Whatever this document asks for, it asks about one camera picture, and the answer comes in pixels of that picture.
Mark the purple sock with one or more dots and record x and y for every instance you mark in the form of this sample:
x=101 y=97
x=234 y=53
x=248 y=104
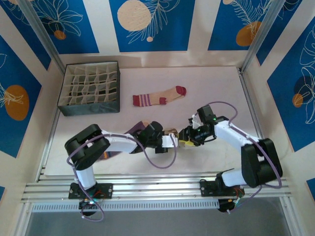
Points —
x=135 y=128

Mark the beige red striped sock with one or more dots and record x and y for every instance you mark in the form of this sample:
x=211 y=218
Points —
x=152 y=98

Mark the grey fabric sock organizer box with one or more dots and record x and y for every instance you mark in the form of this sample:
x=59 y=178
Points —
x=88 y=109

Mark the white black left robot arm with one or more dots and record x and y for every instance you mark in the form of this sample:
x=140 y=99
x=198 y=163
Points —
x=120 y=143

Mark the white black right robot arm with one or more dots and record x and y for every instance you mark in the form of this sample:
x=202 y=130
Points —
x=231 y=135

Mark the white table mat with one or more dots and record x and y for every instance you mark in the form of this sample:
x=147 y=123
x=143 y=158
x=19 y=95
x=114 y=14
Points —
x=209 y=86

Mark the black connector module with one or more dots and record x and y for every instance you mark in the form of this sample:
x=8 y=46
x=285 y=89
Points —
x=225 y=206
x=85 y=209

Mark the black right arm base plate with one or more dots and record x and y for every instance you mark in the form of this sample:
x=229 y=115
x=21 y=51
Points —
x=205 y=189

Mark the aluminium cross rail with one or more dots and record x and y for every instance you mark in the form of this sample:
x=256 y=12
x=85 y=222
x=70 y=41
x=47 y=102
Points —
x=157 y=189

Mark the aluminium side rail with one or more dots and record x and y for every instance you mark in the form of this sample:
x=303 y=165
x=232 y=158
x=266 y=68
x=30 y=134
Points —
x=50 y=127
x=253 y=110

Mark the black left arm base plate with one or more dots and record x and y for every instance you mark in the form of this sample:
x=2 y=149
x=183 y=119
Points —
x=105 y=190

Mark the aluminium frame post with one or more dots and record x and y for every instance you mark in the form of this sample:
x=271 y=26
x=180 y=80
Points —
x=263 y=32
x=41 y=32

